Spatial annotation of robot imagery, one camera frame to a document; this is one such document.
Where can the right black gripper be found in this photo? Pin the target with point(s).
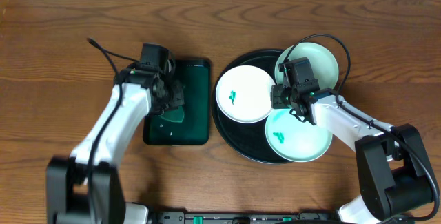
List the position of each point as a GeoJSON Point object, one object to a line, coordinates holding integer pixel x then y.
{"type": "Point", "coordinates": [276, 102]}

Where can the pale green plate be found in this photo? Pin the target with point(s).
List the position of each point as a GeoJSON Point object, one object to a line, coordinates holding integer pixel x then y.
{"type": "Point", "coordinates": [323, 65]}
{"type": "Point", "coordinates": [293, 140]}

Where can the pale green plate top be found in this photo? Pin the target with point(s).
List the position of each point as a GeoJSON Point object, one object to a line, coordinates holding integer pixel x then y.
{"type": "Point", "coordinates": [323, 65]}

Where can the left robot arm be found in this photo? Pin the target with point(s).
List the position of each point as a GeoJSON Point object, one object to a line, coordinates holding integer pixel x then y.
{"type": "Point", "coordinates": [85, 187]}

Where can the green wavy sponge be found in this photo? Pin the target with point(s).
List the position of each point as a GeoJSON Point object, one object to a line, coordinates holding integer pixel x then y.
{"type": "Point", "coordinates": [174, 116]}

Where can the rectangular green tray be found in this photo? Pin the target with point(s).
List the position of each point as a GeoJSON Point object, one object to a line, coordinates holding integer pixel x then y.
{"type": "Point", "coordinates": [195, 76]}

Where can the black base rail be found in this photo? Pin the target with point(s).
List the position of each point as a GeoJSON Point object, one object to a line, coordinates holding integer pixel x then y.
{"type": "Point", "coordinates": [216, 218]}

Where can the round black tray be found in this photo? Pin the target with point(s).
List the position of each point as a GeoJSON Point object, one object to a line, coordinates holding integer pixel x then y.
{"type": "Point", "coordinates": [247, 139]}

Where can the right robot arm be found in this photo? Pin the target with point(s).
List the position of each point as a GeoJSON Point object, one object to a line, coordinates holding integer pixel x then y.
{"type": "Point", "coordinates": [394, 172]}

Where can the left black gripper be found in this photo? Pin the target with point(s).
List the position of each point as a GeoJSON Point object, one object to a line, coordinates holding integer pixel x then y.
{"type": "Point", "coordinates": [176, 97]}

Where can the pale green plate bottom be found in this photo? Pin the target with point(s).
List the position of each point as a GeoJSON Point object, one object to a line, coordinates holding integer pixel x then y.
{"type": "Point", "coordinates": [293, 140]}

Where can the white plate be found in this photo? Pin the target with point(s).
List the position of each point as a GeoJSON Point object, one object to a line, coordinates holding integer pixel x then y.
{"type": "Point", "coordinates": [243, 94]}

